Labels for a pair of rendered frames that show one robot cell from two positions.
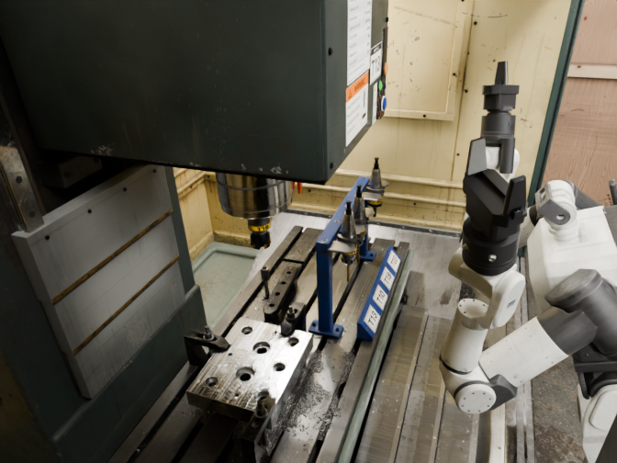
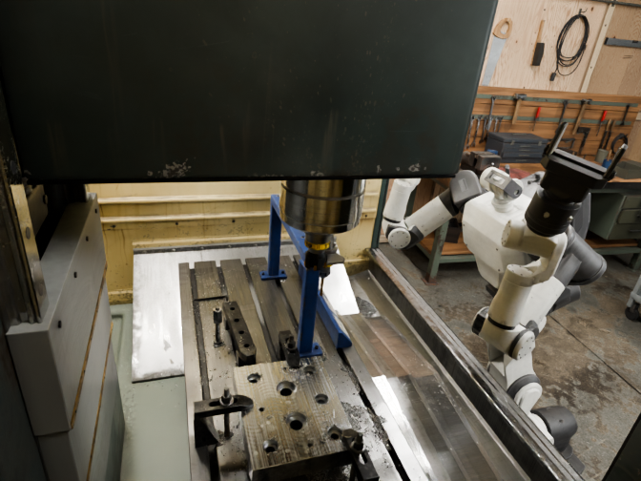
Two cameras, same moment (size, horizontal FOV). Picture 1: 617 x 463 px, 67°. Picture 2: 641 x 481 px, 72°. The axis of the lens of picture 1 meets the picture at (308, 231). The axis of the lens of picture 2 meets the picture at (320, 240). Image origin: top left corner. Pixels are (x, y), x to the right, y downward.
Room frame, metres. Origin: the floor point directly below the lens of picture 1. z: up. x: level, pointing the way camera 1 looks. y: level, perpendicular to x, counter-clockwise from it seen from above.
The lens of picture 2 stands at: (0.32, 0.63, 1.78)
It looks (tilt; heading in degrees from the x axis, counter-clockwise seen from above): 26 degrees down; 318
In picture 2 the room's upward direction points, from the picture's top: 6 degrees clockwise
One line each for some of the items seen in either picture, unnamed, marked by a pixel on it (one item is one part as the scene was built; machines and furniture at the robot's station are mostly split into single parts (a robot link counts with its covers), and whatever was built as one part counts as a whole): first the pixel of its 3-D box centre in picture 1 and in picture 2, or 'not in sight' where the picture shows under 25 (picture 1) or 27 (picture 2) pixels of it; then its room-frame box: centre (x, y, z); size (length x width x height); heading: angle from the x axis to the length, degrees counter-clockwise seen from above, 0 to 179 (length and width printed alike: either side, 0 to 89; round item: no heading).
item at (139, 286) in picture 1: (122, 273); (86, 362); (1.08, 0.52, 1.16); 0.48 x 0.05 x 0.51; 158
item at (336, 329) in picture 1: (324, 291); (307, 311); (1.10, -0.04, 1.05); 0.10 x 0.05 x 0.30; 68
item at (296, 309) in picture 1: (292, 324); (289, 355); (1.05, 0.06, 0.97); 0.13 x 0.03 x 0.15; 158
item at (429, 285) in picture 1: (343, 286); (255, 312); (1.52, -0.13, 0.75); 0.89 x 0.70 x 0.26; 68
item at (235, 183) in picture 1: (254, 177); (322, 188); (0.92, 0.11, 1.50); 0.16 x 0.16 x 0.12
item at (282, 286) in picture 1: (281, 296); (238, 334); (1.24, 0.10, 0.93); 0.26 x 0.05 x 0.06; 163
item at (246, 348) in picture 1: (254, 367); (290, 411); (0.90, 0.16, 0.96); 0.29 x 0.23 x 0.05; 158
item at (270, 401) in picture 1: (261, 425); (357, 461); (0.71, 0.13, 0.97); 0.13 x 0.03 x 0.15; 158
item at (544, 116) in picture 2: not in sight; (543, 185); (1.82, -3.12, 0.71); 2.21 x 0.95 x 1.43; 65
